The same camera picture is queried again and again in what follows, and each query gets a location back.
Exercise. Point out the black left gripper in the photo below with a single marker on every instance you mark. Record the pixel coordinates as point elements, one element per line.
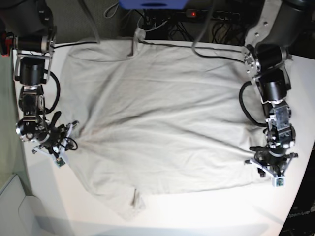
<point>267,156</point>

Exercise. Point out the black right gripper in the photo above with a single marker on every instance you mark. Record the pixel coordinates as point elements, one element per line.
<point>46,135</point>

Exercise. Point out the beige t-shirt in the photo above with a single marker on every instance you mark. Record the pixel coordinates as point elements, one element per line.
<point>156,119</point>

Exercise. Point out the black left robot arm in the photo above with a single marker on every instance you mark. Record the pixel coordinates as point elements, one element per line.
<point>265,54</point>

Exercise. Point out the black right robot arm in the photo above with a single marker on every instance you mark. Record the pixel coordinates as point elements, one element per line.
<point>27,26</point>

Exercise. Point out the red black tool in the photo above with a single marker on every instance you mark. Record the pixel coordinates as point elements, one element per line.
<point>6,42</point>

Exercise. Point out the black power strip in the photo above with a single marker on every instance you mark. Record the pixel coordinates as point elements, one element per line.
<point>217,15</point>

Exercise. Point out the blue box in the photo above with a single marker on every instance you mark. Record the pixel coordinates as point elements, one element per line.
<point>153,4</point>

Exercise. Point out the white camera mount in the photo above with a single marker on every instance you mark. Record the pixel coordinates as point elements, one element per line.
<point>270,172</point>

